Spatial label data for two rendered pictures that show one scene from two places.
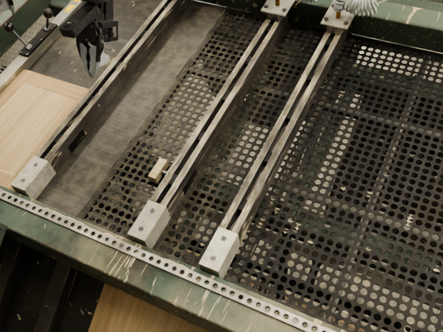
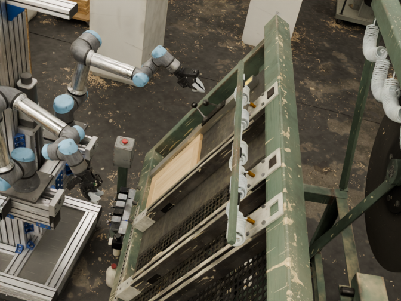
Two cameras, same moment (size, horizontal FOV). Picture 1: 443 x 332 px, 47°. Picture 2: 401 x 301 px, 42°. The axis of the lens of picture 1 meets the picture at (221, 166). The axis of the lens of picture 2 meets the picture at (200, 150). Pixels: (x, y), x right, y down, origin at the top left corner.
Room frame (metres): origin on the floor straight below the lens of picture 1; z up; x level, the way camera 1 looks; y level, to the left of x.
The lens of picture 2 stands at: (1.16, -1.28, 3.20)
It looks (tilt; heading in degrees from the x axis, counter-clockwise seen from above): 41 degrees down; 67
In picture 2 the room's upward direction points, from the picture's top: 11 degrees clockwise
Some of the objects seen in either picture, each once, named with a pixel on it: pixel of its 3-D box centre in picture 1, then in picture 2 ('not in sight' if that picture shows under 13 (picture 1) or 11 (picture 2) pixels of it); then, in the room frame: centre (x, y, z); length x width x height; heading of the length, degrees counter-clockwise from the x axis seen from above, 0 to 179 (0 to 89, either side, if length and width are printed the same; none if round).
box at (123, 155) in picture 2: not in sight; (123, 152); (1.68, 1.26, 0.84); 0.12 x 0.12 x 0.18; 70
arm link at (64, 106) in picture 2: not in sight; (64, 107); (1.31, 1.29, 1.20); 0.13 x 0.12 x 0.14; 56
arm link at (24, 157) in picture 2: not in sight; (22, 161); (1.06, 0.85, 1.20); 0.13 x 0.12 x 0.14; 48
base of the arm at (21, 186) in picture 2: not in sight; (25, 176); (1.07, 0.86, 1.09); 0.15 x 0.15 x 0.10
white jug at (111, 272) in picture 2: not in sight; (113, 274); (1.57, 0.83, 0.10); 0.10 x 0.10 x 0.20
